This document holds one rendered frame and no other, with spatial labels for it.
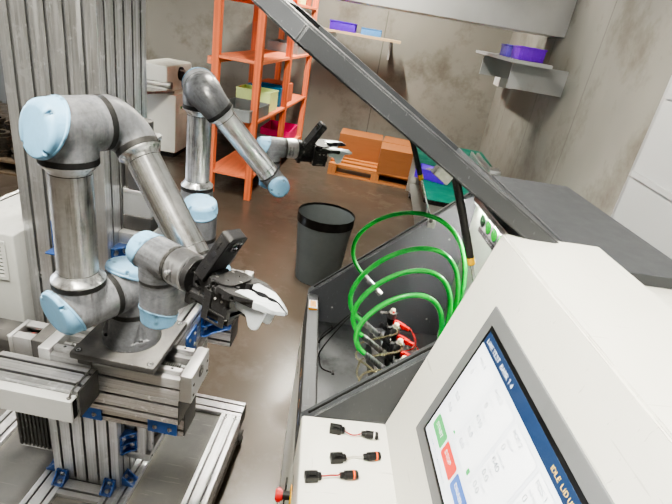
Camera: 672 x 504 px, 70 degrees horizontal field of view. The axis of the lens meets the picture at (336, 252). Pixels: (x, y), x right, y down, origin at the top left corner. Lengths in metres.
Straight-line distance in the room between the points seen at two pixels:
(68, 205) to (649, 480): 1.07
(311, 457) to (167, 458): 1.10
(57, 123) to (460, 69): 6.90
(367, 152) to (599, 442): 6.51
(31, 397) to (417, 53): 6.83
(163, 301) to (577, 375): 0.74
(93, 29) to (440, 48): 6.54
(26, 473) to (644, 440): 2.05
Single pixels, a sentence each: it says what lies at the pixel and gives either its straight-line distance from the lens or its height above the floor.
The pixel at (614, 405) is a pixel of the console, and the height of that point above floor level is 1.52.
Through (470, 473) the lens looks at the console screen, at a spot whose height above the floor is 1.24.
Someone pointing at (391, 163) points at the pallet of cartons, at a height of 0.31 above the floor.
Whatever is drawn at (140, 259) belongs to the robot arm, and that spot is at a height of 1.44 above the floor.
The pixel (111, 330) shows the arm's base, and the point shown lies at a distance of 1.40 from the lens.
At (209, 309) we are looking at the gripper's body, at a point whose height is 1.41.
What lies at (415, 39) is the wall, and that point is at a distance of 7.56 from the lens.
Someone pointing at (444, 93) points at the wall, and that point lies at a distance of 7.64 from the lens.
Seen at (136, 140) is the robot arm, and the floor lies 1.60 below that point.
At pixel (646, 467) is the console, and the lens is 0.69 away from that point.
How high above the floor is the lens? 1.90
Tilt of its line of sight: 25 degrees down
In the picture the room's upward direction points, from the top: 10 degrees clockwise
